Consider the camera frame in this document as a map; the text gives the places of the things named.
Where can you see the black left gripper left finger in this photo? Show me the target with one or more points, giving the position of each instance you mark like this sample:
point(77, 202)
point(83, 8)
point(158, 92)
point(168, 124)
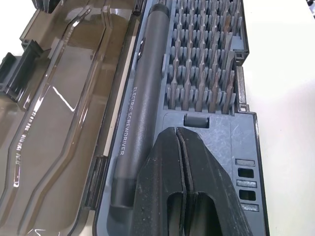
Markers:
point(157, 172)

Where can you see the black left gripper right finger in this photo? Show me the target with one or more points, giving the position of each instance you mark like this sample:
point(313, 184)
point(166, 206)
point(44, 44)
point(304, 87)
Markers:
point(209, 172)

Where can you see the grey screwdriver bit case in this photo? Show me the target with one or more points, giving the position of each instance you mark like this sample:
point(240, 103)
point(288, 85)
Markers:
point(221, 140)

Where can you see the steel screwdriver bit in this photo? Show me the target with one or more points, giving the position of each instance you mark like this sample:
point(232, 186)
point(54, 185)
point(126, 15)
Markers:
point(216, 66)
point(203, 46)
point(173, 96)
point(178, 45)
point(176, 65)
point(202, 67)
point(216, 46)
point(215, 98)
point(189, 66)
point(228, 29)
point(190, 46)
point(229, 61)
point(187, 96)
point(201, 97)

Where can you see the grey electric screwdriver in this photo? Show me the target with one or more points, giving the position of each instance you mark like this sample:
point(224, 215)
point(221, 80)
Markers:
point(145, 98)

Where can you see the smoky transparent case lid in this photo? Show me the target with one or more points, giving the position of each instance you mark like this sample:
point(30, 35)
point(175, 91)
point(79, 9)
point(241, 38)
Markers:
point(73, 98)

